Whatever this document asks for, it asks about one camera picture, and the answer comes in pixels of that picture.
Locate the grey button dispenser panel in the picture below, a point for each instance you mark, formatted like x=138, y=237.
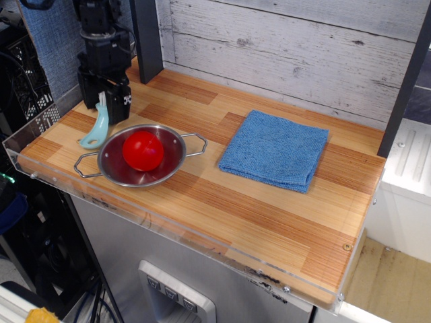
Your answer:
x=171, y=300

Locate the dark grey right post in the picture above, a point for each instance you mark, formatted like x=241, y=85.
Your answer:
x=411, y=75

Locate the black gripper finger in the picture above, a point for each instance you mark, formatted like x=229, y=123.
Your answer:
x=118, y=102
x=90, y=88

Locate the dark grey post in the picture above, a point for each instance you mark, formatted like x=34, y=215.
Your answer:
x=146, y=29
x=411, y=75

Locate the white plastic unit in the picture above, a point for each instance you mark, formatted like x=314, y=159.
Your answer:
x=399, y=216

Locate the steel bowl with wire handles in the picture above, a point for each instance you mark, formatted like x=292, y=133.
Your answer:
x=113, y=167

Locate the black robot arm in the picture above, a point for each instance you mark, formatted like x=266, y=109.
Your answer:
x=98, y=16

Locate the blue folded cloth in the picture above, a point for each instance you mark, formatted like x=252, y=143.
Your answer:
x=275, y=151

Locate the dark grey left post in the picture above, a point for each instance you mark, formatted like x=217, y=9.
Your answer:
x=146, y=29

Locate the black plastic crate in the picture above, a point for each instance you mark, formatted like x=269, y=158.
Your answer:
x=23, y=80

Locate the light blue dish brush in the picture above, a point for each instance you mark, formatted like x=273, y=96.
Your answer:
x=97, y=136

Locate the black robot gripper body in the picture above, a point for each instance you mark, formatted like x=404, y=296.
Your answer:
x=107, y=55

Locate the red ball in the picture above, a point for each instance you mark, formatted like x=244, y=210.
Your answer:
x=143, y=151

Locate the clear acrylic table guard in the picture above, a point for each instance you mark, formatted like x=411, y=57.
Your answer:
x=299, y=244

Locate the stainless steel cabinet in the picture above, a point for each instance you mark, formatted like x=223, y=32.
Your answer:
x=120, y=245

